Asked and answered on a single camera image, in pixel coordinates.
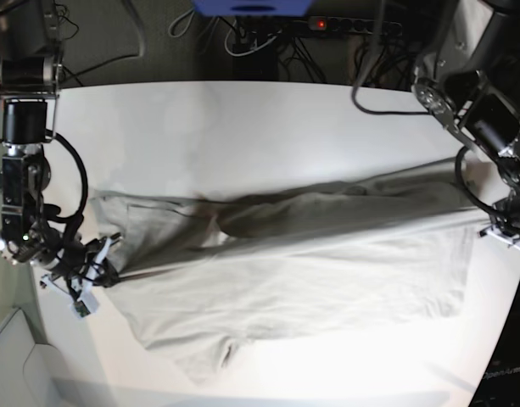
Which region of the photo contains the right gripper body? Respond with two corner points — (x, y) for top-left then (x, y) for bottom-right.
(39, 235), (121, 301)

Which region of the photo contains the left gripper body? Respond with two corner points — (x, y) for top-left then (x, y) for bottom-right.
(478, 223), (520, 251)

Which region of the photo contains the grey t-shirt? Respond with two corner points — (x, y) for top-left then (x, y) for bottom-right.
(92, 160), (486, 383)

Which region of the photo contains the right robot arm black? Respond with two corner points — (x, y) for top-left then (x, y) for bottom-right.
(0, 1), (120, 316)

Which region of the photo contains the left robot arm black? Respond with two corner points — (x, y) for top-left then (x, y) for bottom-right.
(411, 1), (520, 250)

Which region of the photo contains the black power strip red light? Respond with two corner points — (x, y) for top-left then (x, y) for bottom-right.
(307, 16), (403, 36)

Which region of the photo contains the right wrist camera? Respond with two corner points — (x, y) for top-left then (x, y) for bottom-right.
(70, 293), (99, 319)

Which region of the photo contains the white cable loop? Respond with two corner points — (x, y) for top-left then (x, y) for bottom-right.
(223, 25), (278, 58)

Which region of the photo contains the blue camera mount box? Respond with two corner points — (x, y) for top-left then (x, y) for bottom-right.
(192, 0), (312, 17)

